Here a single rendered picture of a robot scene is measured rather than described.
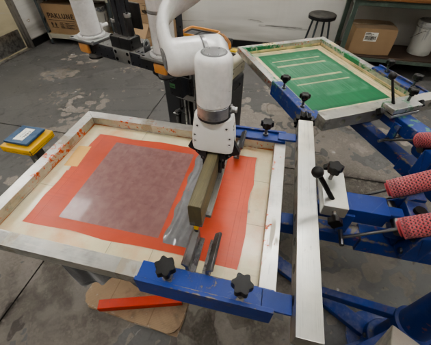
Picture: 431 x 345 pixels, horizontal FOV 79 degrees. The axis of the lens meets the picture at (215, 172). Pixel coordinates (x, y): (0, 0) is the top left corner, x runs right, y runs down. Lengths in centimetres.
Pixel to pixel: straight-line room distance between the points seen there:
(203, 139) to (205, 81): 15
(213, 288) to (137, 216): 31
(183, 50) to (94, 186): 52
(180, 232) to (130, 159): 36
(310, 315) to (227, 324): 108
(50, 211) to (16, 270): 124
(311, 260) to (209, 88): 41
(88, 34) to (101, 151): 65
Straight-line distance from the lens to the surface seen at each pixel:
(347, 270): 190
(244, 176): 85
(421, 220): 74
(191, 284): 61
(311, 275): 60
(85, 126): 112
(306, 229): 66
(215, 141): 61
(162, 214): 76
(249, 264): 68
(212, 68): 50
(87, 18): 146
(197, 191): 57
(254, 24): 447
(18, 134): 123
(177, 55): 56
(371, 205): 77
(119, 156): 97
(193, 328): 162
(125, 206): 81
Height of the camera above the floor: 157
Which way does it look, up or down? 46 degrees down
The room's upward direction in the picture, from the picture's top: straight up
